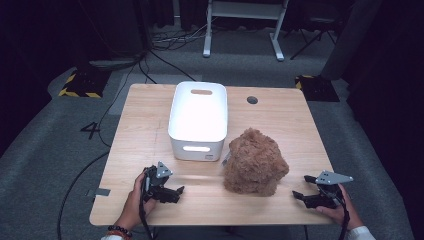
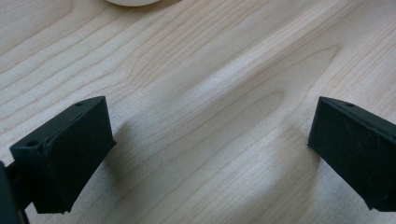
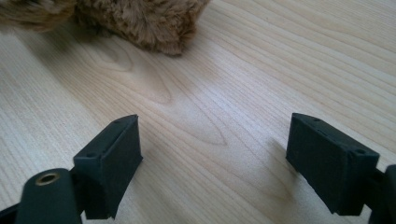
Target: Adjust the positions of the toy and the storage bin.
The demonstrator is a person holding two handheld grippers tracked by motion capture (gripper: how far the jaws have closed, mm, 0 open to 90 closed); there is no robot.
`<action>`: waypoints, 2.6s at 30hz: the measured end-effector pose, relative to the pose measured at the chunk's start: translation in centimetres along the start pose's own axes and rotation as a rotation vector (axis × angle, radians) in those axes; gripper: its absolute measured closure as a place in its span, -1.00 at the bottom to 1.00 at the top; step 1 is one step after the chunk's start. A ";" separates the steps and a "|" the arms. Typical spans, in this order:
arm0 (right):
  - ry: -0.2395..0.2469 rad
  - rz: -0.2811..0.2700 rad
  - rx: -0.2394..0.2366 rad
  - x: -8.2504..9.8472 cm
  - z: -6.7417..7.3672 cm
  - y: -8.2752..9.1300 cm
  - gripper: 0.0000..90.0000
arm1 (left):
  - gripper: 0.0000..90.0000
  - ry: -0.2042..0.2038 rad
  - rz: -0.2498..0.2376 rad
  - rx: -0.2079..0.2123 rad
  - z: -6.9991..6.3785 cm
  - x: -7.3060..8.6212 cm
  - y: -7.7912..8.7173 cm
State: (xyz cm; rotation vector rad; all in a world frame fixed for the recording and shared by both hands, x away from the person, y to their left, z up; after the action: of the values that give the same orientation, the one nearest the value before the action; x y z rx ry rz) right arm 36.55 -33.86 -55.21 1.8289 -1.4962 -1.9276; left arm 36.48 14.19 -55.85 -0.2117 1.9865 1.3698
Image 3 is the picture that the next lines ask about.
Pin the brown plush teddy bear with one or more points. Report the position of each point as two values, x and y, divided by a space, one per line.
140 21

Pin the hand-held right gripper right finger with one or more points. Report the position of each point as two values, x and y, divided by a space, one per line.
330 165

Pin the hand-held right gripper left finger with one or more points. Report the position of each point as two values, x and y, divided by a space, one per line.
115 165

